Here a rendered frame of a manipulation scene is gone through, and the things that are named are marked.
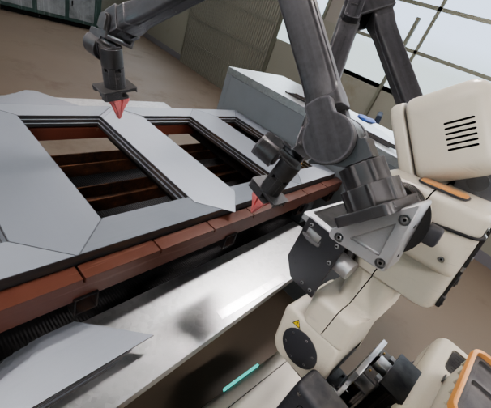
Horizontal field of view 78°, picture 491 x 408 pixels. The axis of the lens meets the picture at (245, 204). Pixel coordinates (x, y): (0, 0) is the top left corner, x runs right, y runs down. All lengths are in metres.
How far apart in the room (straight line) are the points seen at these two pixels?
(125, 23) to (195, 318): 0.74
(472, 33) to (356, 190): 3.75
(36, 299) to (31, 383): 0.14
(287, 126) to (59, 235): 1.30
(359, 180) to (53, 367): 0.63
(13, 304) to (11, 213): 0.22
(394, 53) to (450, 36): 3.28
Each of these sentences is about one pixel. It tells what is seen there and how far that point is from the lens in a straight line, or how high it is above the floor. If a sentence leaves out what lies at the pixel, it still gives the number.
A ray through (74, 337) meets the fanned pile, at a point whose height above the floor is 0.72.
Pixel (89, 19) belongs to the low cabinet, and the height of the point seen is 0.20.
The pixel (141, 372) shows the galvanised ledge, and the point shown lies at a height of 0.68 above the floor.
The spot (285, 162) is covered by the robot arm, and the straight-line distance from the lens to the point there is 0.75.
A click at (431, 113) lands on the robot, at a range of 0.58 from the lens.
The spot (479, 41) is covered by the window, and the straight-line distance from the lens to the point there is 4.12.
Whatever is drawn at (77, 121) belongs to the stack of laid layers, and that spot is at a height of 0.83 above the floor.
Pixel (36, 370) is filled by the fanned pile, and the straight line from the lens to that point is 0.72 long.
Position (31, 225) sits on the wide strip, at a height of 0.85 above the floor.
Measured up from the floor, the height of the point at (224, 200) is 0.85.
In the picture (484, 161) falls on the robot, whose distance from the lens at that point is 0.57.
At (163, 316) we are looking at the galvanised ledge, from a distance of 0.83.
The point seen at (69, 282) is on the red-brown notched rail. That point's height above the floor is 0.83.
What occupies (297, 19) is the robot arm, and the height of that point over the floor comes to 1.37.
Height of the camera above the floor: 1.35
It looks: 31 degrees down
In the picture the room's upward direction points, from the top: 22 degrees clockwise
